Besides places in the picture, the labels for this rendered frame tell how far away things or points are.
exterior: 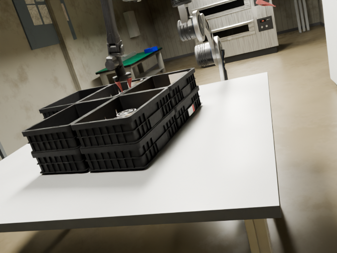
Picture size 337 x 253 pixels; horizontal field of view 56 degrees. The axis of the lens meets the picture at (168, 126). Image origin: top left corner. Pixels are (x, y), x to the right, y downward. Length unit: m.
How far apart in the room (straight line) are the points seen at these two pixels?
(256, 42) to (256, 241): 6.31
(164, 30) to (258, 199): 9.77
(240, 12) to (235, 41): 0.59
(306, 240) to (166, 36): 9.23
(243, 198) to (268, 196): 0.07
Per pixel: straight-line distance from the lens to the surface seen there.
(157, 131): 1.36
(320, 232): 1.91
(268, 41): 7.16
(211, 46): 2.57
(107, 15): 1.78
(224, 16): 7.15
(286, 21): 10.16
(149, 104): 1.32
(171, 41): 10.52
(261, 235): 1.03
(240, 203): 0.93
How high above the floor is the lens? 1.22
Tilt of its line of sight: 18 degrees down
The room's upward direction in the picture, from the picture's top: 16 degrees counter-clockwise
